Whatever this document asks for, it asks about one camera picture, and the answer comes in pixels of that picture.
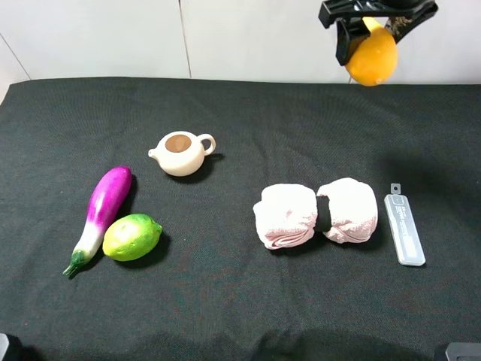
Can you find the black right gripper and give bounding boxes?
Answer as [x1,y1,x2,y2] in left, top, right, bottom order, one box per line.
[319,0,438,66]

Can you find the yellow toy mango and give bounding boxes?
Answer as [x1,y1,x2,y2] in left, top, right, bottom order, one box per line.
[345,17,398,86]

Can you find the right grey robot base corner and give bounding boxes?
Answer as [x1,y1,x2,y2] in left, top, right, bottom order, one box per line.
[445,342,481,361]

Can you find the left grey robot base corner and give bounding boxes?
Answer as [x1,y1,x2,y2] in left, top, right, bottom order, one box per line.
[0,333,11,361]

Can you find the pink rolled towel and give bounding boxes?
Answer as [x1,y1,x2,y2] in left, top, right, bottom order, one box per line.
[253,177,378,250]

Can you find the black elastic band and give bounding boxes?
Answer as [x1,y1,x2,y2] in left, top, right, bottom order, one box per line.
[314,196,331,232]

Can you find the grey plastic blade case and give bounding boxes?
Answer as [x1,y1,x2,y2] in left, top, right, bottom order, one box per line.
[384,184,425,267]

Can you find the cream ceramic teapot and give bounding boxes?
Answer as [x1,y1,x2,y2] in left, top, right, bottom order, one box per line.
[147,131,216,177]

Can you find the purple toy eggplant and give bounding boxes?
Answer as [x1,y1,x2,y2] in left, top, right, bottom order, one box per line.
[62,166,132,277]

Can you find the green toy lime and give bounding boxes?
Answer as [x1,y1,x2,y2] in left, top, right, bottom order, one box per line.
[102,214,163,262]

